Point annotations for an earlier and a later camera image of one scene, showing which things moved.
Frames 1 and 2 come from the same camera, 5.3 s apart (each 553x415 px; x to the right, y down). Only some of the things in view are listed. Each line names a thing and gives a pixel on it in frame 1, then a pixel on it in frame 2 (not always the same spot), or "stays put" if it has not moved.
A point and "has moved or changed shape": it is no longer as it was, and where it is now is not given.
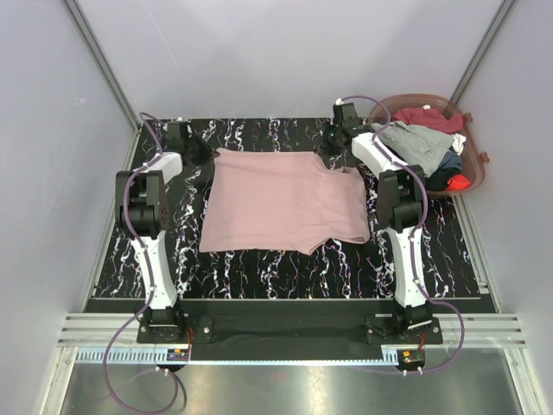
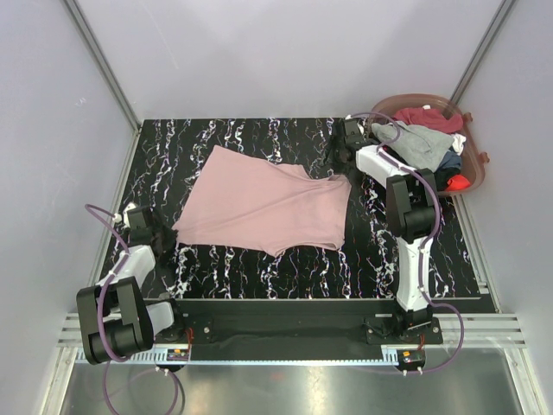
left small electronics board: [174, 354] stays put
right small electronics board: [410, 359] stays put
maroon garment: [429, 118] stays put
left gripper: [207, 154] to [171, 235]
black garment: [437, 181] stays put
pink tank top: [284, 203] has moved or changed shape
